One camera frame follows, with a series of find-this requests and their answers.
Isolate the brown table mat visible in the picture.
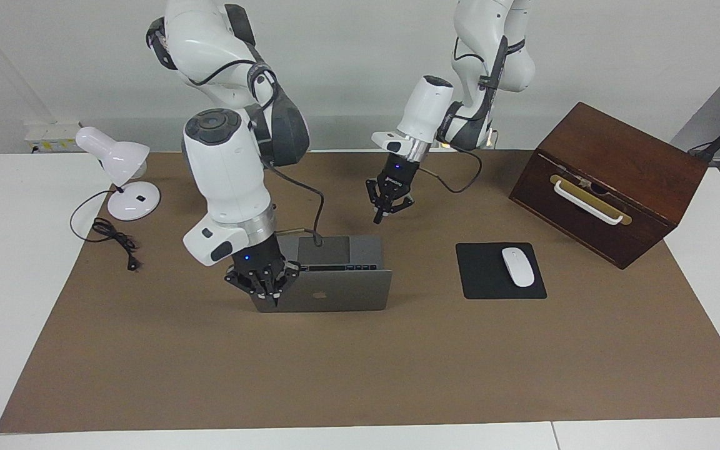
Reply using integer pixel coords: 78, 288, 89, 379
0, 150, 720, 434

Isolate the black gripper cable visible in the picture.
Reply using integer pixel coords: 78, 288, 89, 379
188, 59, 326, 248
419, 34, 526, 194

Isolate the black lamp power cord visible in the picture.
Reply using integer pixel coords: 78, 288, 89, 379
70, 189, 142, 272

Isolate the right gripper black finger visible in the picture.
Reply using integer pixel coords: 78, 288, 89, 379
225, 269, 275, 308
272, 262, 301, 307

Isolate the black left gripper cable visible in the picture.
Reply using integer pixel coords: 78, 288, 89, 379
419, 34, 526, 194

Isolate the dark brown wooden box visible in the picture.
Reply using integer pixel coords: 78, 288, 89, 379
509, 102, 709, 270

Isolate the grey aluminium laptop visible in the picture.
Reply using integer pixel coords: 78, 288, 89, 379
251, 234, 393, 313

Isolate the white computer mouse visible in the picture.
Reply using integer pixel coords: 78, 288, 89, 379
501, 247, 535, 288

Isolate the white box handle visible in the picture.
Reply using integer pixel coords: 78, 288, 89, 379
552, 180, 624, 226

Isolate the white wall power strip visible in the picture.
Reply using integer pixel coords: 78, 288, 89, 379
24, 121, 83, 154

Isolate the white desk lamp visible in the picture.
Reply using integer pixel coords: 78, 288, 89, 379
75, 126, 161, 221

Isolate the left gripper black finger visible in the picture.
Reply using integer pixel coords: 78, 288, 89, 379
388, 192, 415, 216
366, 178, 392, 224

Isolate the black mouse pad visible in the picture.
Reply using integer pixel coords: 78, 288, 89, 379
456, 242, 548, 300

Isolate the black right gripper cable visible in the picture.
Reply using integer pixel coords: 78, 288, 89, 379
188, 59, 326, 248

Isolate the gold metal handle plate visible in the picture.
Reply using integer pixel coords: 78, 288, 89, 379
549, 174, 633, 226

